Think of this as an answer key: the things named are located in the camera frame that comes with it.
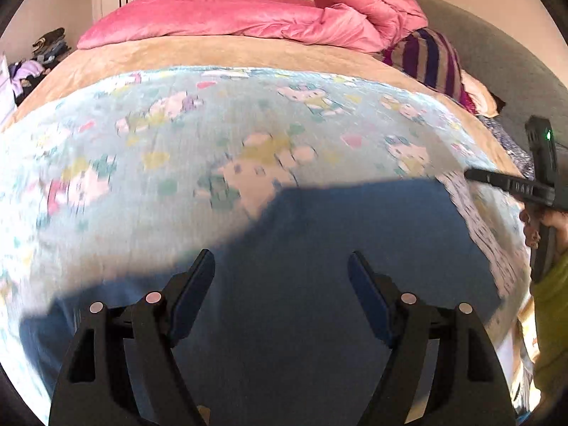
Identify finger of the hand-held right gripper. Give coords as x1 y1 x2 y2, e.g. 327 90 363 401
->
466 169 516 194

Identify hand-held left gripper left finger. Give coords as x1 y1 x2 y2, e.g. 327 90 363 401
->
48 249 217 426

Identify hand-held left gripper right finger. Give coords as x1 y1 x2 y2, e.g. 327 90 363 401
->
347 251 518 426

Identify blue denim pants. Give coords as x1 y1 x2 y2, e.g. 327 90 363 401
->
18 176 507 426

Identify person's right forearm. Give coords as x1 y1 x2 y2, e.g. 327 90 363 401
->
530 248 568 411

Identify person's right hand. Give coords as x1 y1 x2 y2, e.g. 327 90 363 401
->
519 208 568 248

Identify blue white patterned cloth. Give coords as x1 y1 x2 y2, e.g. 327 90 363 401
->
479 115 535 178

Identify peach pillow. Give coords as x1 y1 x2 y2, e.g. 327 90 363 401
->
461 71 500 118

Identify grey upholstered headboard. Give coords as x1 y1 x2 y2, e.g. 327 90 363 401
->
406 0 568 152

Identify purple striped pillow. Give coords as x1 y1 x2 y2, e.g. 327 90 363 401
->
382 28 466 103

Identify light blue cartoon printed blanket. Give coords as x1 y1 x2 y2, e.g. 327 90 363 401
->
0 66 533 426

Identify pink satin duvet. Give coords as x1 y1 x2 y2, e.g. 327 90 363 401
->
240 0 429 54

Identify beige bed cover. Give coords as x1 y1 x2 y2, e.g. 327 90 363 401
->
0 35 524 174

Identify pile of clothes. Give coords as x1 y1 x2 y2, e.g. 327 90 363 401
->
9 28 74 98

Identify pink velvet blanket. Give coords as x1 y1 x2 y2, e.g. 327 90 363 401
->
76 0 327 49

